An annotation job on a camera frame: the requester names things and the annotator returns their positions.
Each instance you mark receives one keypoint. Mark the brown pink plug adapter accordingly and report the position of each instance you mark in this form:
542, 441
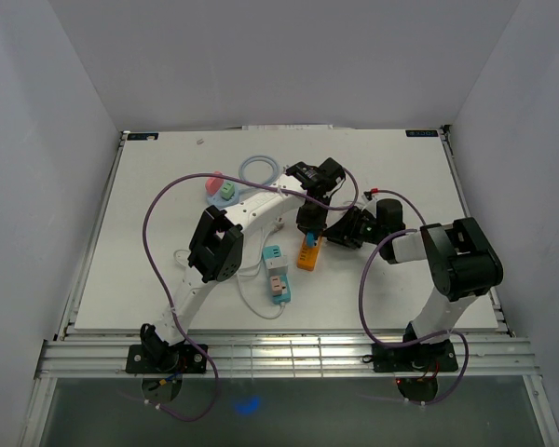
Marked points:
277, 285

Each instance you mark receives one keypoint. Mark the small blue square socket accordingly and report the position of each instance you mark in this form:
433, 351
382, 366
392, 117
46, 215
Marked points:
311, 240

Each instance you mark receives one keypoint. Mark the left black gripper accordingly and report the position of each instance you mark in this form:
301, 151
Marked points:
317, 225

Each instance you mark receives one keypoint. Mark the white silver plug adapter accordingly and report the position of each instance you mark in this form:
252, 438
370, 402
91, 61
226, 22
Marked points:
276, 266

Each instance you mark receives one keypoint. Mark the green plug adapter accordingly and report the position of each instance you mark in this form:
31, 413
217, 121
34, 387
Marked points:
227, 191

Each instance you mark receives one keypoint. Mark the round light blue power strip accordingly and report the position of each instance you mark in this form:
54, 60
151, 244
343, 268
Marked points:
222, 203

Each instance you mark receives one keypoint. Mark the left blue corner label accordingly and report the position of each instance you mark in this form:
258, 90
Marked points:
142, 136

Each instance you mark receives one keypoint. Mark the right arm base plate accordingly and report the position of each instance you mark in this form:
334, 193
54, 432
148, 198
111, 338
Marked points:
413, 359

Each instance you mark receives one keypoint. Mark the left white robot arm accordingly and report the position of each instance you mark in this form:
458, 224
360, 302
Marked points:
216, 247

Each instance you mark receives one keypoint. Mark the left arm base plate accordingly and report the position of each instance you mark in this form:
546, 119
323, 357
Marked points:
181, 358

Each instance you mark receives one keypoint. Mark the right blue corner label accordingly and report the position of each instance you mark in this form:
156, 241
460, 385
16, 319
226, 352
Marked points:
422, 133

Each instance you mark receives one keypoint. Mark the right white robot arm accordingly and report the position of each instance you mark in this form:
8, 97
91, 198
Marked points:
462, 265

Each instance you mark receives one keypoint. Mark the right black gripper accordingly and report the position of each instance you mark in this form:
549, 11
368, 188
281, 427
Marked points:
343, 231

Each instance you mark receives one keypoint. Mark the aluminium frame rail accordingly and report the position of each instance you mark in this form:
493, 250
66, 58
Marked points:
275, 356

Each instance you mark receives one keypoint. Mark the blue corner label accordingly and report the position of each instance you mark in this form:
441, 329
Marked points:
142, 136
422, 133

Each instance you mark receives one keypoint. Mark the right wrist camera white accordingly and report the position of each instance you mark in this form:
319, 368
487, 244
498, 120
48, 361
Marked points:
370, 198

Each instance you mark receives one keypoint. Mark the teal power strip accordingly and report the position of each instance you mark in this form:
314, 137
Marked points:
270, 252

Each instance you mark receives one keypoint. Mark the orange power strip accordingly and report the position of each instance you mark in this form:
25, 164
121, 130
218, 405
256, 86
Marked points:
307, 257

